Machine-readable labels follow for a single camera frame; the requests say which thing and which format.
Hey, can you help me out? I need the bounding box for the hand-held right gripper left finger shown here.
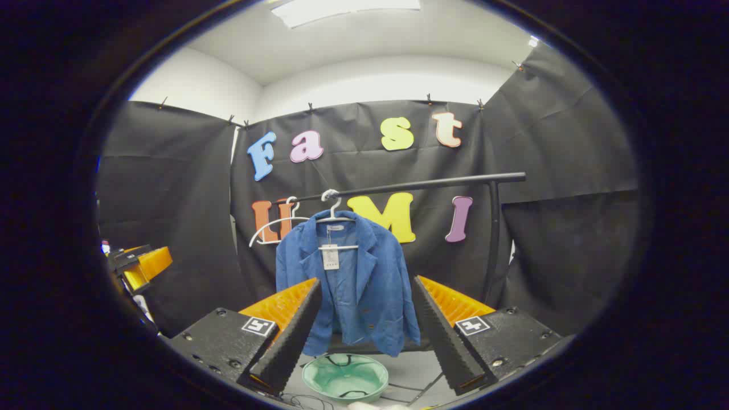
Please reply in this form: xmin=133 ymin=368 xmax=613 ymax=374
xmin=168 ymin=277 xmax=323 ymax=397

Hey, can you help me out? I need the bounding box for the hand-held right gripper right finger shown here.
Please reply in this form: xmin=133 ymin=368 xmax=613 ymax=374
xmin=411 ymin=275 xmax=564 ymax=397

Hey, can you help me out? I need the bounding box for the green laundry hamper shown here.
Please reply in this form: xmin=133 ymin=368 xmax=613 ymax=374
xmin=301 ymin=353 xmax=390 ymax=404

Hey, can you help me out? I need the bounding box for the blue corduroy jacket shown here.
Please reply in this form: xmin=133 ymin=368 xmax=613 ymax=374
xmin=276 ymin=210 xmax=421 ymax=358

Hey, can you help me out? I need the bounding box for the white hanger with taped hook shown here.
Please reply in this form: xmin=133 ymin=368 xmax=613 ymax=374
xmin=316 ymin=189 xmax=361 ymax=251

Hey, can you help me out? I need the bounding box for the white plastic hanger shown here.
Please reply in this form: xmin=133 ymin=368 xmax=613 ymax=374
xmin=249 ymin=196 xmax=311 ymax=248

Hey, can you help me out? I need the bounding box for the black clothes rack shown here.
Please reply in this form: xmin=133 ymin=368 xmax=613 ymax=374
xmin=273 ymin=173 xmax=527 ymax=406

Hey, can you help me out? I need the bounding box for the black backdrop cloth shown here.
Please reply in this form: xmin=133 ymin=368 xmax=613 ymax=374
xmin=96 ymin=43 xmax=641 ymax=342

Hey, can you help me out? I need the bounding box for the black cable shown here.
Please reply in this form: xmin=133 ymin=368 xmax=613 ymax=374
xmin=282 ymin=392 xmax=338 ymax=410

